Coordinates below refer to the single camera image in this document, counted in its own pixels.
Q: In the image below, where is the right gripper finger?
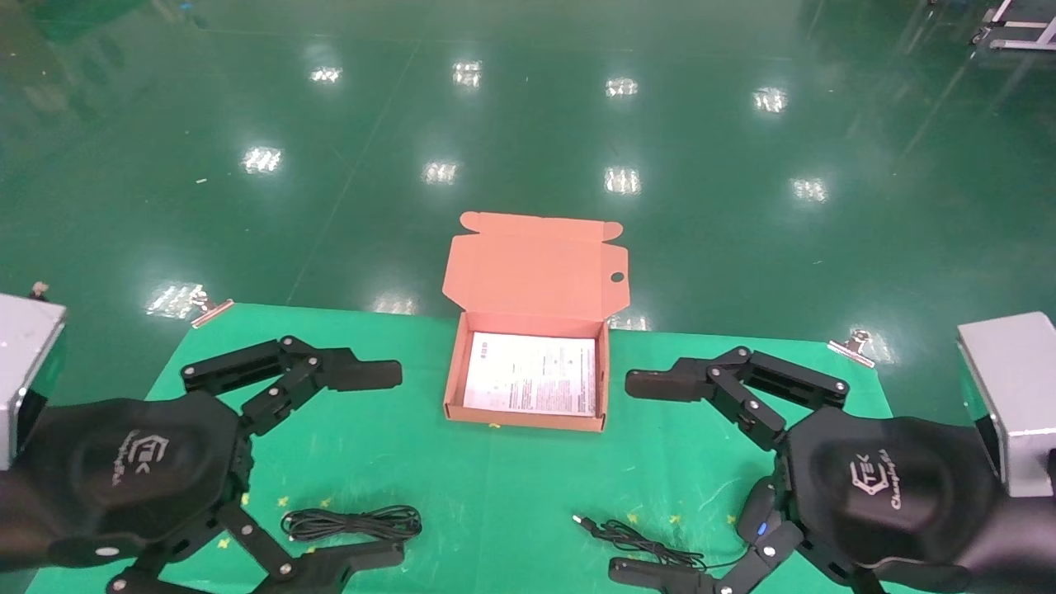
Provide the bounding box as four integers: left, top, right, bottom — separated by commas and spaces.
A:
625, 346, 851, 452
608, 520, 888, 594

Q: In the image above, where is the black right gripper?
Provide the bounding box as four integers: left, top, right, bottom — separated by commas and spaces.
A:
778, 407, 1056, 593

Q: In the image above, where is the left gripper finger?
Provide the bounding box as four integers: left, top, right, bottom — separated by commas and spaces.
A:
180, 335, 404, 436

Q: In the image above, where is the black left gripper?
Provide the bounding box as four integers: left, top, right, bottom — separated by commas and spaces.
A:
0, 392, 407, 594

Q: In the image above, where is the black data cable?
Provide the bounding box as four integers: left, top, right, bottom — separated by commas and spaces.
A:
280, 505, 423, 543

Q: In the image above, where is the black wired mouse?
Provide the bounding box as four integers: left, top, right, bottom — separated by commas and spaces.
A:
572, 477, 780, 572

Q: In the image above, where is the orange cardboard box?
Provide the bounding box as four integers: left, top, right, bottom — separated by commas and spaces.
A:
442, 211, 629, 432

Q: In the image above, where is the white printed instruction sheet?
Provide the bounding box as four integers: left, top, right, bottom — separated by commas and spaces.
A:
462, 332, 597, 417

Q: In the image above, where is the metal binder clip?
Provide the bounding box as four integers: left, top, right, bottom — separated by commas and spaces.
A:
190, 290, 235, 329
827, 328, 877, 367

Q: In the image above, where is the green table mat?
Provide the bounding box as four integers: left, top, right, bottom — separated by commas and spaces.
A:
25, 302, 966, 594

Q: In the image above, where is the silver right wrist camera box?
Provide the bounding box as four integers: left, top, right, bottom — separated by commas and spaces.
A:
957, 312, 1056, 498

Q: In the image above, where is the white metal cart frame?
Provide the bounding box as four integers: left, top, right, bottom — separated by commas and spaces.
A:
972, 0, 1056, 52

